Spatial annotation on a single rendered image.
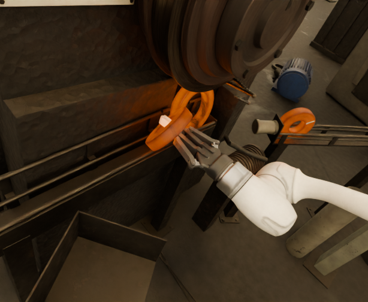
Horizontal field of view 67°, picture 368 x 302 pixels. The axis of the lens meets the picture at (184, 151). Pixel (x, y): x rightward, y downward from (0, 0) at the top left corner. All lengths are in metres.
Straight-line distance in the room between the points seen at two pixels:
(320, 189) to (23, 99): 0.75
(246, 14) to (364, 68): 2.92
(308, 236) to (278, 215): 0.91
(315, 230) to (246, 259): 0.38
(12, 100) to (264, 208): 0.60
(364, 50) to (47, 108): 3.19
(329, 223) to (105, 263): 1.10
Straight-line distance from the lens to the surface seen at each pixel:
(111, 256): 0.73
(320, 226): 1.56
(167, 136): 0.72
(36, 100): 0.66
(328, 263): 1.75
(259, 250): 1.66
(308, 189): 0.85
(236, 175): 0.72
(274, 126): 1.17
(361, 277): 2.01
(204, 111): 0.97
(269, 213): 0.72
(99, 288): 0.71
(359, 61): 3.49
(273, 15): 0.64
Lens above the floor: 1.28
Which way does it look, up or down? 43 degrees down
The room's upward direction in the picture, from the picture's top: 22 degrees clockwise
